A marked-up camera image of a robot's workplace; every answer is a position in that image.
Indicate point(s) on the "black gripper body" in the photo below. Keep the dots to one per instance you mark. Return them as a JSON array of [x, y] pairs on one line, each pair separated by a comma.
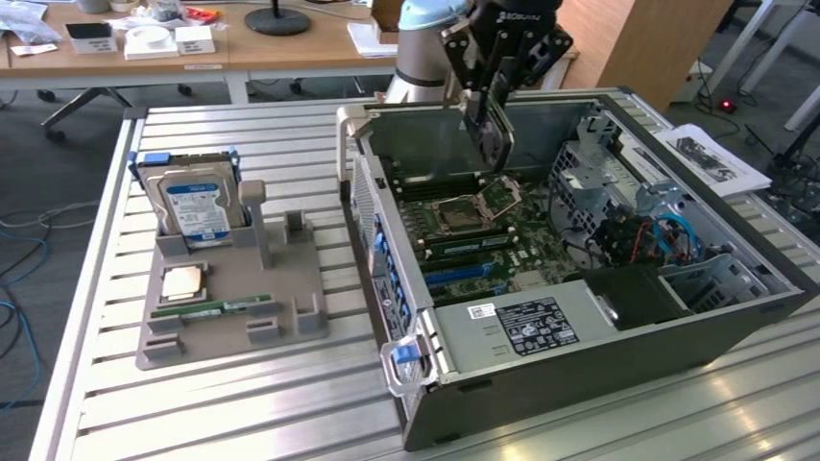
[[519, 16]]

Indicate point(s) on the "graphics card with metal bracket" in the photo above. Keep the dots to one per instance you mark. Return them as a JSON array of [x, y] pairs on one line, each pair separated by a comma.
[[494, 134]]

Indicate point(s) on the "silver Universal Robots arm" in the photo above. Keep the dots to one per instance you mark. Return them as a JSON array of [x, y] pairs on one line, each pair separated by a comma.
[[423, 62]]

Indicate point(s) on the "wooden cabinet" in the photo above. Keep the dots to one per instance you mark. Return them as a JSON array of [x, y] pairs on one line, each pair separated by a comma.
[[641, 48]]

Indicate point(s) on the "white paper stack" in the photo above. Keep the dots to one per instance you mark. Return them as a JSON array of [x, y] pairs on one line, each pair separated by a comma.
[[375, 45]]

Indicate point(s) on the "metal socket cover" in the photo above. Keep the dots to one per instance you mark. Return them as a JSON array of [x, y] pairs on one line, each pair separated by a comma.
[[503, 194]]

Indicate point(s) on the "metal disk bay cage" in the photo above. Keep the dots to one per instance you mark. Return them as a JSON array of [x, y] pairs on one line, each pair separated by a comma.
[[590, 192]]

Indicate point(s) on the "small box with red light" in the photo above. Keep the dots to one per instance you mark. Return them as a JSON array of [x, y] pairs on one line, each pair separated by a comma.
[[727, 105]]

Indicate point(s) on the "black round lamp base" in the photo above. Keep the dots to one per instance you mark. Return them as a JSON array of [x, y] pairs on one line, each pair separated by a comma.
[[279, 21]]

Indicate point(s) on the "CPU socket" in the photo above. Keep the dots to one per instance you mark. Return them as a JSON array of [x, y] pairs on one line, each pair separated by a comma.
[[462, 213]]

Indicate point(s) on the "printed paper booklet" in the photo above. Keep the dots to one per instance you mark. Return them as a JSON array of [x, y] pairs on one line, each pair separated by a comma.
[[711, 158]]

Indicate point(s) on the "green RAM stick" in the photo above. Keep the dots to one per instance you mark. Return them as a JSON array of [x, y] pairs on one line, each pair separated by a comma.
[[469, 246], [218, 307]]

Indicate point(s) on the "green motherboard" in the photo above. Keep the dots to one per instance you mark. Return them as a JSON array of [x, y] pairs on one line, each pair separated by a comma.
[[513, 259]]

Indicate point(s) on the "small white box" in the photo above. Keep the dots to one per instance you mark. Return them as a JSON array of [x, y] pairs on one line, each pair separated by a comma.
[[193, 41]]

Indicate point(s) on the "blue expansion slot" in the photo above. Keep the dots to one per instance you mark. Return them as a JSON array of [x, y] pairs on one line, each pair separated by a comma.
[[458, 273]]

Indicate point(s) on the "white tape roll box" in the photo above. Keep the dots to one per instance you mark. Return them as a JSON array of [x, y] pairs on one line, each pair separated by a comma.
[[151, 41]]

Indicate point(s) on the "hard disk with blue label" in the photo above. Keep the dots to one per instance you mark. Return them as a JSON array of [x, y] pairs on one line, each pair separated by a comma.
[[193, 206]]

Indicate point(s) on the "grey parts rack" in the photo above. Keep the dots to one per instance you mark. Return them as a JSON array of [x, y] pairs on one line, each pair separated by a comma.
[[257, 288]]

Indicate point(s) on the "wooden desk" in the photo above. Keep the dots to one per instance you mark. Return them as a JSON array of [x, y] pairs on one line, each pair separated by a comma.
[[97, 67]]

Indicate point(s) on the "white box with black top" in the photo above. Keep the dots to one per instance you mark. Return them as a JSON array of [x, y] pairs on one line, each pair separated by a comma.
[[90, 38]]

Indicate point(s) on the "blue case latch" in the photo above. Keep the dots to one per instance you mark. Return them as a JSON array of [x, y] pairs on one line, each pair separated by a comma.
[[403, 357]]

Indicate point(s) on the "black rolling chair base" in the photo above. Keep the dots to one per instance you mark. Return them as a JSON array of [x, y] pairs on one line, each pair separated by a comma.
[[71, 108]]

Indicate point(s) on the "CPU with metal lid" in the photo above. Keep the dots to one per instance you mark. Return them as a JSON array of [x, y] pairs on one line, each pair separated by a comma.
[[185, 285]]

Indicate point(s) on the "open black PC case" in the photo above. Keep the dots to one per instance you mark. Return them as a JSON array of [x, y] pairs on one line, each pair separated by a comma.
[[577, 384]]

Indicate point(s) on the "white table frame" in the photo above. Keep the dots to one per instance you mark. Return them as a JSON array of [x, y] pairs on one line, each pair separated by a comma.
[[763, 48]]

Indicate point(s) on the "blue disk carrier frame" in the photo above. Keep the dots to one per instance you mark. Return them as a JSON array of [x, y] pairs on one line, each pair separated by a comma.
[[153, 160]]

